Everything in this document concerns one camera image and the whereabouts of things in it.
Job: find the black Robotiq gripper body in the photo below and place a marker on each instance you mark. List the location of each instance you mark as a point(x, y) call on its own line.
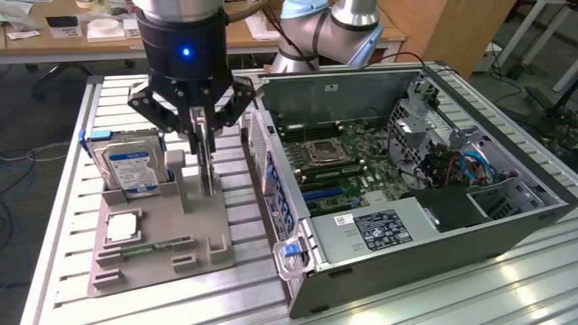
point(185, 67)

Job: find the graphics card with metal bracket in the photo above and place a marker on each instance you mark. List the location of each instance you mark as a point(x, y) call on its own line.
point(207, 176)

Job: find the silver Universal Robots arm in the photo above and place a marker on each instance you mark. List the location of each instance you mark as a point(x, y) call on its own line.
point(315, 30)

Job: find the small white printed box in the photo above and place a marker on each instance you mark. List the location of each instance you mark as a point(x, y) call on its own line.
point(130, 32)

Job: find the wooden desk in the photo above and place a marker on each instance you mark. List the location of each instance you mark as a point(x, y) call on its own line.
point(112, 47)

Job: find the hard disk in blue caddy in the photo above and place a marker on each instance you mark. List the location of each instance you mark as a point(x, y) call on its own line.
point(131, 169)

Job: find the white paper stack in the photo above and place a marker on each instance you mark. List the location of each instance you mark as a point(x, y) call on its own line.
point(259, 32)

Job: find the CPU socket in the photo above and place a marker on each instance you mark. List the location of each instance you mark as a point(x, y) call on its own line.
point(325, 151)

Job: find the black chair base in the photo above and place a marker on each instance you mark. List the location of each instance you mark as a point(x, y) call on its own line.
point(50, 72)

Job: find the white box with black top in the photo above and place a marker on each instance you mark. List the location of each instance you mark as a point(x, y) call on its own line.
point(63, 28)

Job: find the white tape roll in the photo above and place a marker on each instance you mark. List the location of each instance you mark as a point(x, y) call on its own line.
point(83, 3)

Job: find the installed RAM stick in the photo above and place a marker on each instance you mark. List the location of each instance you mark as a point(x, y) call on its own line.
point(334, 172)

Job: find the blue expansion slot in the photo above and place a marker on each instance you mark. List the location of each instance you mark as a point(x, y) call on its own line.
point(323, 193)

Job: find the green motherboard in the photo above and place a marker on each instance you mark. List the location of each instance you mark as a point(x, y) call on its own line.
point(361, 169)

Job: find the silver CPU chip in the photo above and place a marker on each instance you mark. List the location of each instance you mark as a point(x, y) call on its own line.
point(122, 227)

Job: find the grey plastic parts rack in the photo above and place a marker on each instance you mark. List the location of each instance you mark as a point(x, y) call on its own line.
point(181, 233)

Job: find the white paper label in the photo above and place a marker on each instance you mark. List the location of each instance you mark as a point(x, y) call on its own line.
point(23, 34)

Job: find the clear plastic bag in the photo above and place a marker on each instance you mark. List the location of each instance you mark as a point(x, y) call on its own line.
point(18, 17)

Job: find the green RAM stick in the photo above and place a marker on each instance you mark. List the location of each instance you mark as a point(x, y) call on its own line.
point(145, 248)

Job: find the perforated metal disk bay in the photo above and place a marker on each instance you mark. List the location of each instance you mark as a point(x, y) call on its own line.
point(415, 128)

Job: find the grey power supply unit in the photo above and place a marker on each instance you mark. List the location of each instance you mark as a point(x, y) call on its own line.
point(334, 233)

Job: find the blue case latch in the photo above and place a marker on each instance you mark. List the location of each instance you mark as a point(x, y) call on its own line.
point(289, 252)

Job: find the wooden cabinet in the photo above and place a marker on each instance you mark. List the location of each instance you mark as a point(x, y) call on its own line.
point(452, 34)

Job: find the open black PC case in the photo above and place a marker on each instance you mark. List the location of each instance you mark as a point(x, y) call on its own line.
point(406, 264)

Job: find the silver slanted disk bay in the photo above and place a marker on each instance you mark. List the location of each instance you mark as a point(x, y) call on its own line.
point(510, 199)

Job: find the black floor stand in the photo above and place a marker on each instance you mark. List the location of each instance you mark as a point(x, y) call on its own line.
point(553, 108)

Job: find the white table frame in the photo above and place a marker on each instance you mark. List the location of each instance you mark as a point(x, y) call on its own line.
point(534, 20)

